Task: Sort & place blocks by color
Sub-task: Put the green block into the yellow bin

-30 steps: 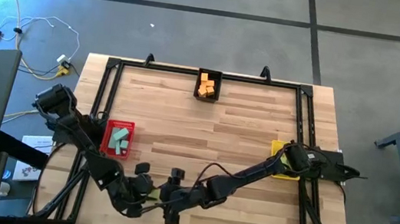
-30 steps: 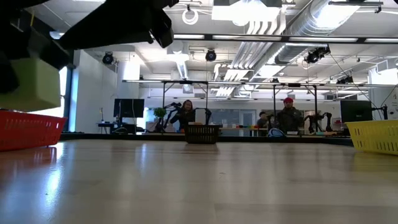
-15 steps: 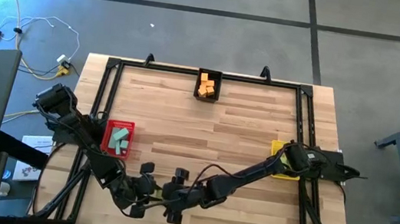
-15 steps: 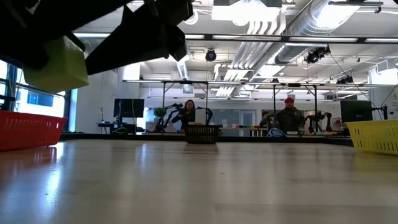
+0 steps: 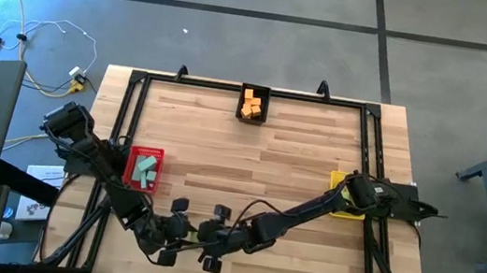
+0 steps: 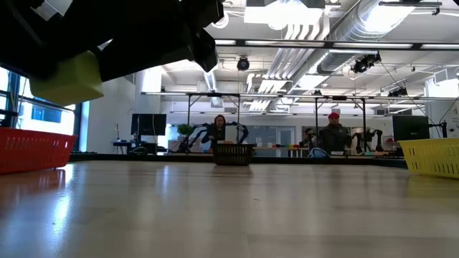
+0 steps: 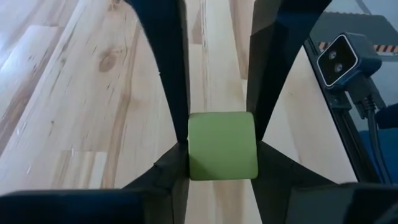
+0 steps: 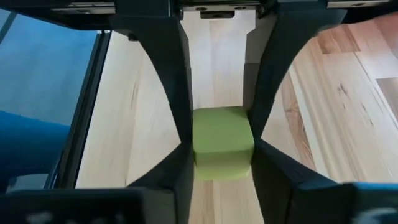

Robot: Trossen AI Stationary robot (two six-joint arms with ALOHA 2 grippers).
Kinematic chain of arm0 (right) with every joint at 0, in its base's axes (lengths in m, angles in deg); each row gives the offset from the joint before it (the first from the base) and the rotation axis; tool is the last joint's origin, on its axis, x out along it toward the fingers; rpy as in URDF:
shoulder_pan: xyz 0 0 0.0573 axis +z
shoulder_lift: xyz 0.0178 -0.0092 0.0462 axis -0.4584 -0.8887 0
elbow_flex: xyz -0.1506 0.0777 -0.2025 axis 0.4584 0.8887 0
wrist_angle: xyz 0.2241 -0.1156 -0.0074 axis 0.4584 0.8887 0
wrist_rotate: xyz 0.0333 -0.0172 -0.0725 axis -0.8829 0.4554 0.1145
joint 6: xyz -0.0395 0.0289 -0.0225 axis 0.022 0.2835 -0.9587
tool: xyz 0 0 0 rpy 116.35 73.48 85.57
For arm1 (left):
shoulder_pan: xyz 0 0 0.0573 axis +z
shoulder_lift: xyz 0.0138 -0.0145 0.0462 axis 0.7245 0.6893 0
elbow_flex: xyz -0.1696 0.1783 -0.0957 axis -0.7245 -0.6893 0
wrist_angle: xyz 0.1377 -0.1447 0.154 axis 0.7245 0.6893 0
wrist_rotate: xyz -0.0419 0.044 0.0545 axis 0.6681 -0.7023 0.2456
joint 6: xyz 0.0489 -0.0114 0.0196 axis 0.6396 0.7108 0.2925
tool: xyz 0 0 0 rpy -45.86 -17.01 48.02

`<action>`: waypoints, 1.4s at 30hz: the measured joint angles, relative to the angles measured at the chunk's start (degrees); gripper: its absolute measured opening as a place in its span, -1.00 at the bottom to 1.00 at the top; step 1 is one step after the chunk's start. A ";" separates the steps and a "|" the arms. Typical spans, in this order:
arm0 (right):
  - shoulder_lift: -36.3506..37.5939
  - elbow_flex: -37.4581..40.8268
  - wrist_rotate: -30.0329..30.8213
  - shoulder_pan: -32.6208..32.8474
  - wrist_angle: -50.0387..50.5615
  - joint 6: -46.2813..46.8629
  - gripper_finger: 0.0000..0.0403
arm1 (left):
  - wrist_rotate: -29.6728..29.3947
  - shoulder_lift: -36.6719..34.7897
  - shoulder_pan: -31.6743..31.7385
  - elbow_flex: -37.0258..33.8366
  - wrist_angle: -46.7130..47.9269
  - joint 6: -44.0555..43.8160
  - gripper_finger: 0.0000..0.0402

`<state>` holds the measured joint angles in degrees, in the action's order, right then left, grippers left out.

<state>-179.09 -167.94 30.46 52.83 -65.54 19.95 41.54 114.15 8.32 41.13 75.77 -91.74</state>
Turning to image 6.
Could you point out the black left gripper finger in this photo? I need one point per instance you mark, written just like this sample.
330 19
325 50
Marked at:
143 53
21 61

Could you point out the small green foam cube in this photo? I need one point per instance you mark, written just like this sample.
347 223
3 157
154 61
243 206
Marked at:
68 84

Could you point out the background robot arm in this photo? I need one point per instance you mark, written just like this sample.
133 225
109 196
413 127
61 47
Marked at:
374 138
242 129
195 130

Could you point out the black computer monitor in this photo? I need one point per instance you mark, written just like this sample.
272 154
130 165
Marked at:
148 124
410 128

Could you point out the green potted plant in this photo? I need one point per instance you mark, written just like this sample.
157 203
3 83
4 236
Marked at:
185 129

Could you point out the red plastic basket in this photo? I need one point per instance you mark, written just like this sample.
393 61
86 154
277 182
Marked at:
32 150

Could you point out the person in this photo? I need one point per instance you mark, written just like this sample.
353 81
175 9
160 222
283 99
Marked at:
335 138
311 136
217 134

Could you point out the black plastic basket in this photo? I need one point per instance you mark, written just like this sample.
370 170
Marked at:
233 155

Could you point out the yellow plastic basket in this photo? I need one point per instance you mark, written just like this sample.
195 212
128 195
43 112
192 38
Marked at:
430 157

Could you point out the background rig frame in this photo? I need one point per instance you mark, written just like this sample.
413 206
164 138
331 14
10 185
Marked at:
189 107
339 97

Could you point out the black ceiling-mounted camera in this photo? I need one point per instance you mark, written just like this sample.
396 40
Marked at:
398 92
243 63
364 63

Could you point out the black metal table frame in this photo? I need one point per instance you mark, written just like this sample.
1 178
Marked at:
107 157

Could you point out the black overhead frame bar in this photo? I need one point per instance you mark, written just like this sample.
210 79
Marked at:
319 44

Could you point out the silver ventilation duct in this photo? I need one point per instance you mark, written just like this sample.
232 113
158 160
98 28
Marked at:
358 21

